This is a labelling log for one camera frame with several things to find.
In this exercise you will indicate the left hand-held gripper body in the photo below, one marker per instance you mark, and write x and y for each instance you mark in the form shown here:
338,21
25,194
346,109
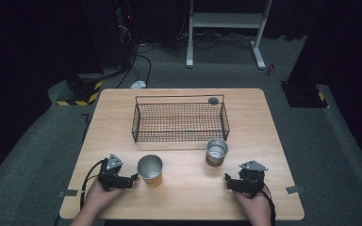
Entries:
111,175

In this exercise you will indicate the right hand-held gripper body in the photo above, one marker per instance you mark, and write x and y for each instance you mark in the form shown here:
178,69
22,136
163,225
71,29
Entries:
251,180

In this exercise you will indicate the metal cup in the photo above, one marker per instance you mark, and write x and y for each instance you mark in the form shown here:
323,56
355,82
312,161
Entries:
217,153
151,171

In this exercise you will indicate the person's left hand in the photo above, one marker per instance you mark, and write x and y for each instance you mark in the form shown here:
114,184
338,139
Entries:
99,197

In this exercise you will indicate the person's right hand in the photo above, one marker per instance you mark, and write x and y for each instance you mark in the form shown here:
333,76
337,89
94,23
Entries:
254,207

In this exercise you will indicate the grey tape piece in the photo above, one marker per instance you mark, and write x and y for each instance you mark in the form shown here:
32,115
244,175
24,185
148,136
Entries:
295,189
68,193

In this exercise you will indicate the grey round table grommet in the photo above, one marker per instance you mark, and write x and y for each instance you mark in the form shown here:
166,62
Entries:
213,100

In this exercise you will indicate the black yellow striped stand base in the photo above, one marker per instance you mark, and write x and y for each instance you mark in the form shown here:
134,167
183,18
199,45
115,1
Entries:
304,95
81,94

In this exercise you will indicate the white power strip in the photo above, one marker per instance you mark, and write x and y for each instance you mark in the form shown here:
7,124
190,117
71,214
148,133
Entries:
139,84

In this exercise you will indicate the small red object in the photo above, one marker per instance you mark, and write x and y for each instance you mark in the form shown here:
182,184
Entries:
272,69

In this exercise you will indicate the black equipment rack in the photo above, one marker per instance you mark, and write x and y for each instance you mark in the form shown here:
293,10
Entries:
113,31

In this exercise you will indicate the white metal stand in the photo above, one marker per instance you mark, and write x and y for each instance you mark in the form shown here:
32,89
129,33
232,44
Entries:
226,20

